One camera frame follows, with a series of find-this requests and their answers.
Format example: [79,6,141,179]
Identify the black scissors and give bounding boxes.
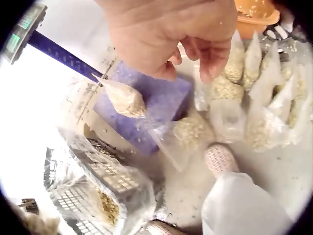
[263,24,306,42]

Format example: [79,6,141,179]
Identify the orange plastic bowl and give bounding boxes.
[234,0,280,40]

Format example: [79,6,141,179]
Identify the person's legs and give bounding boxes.
[146,143,295,235]

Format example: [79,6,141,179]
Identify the purple foam block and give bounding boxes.
[94,61,193,156]

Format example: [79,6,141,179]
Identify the person's right thumb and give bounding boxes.
[154,60,177,80]

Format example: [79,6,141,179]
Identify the clear plastic liner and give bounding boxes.
[44,124,162,235]

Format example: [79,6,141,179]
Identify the digital scale with blue post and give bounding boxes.
[5,4,118,128]

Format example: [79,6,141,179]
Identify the person's right fingers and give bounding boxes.
[181,37,232,83]

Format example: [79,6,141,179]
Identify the person's right hand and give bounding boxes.
[94,0,239,83]

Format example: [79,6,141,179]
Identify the white plastic mesh crate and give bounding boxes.
[50,136,147,235]

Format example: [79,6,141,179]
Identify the small filled kernel bag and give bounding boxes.
[92,74,147,119]

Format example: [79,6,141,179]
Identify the pile of white kernel packets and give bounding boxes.
[149,31,311,172]

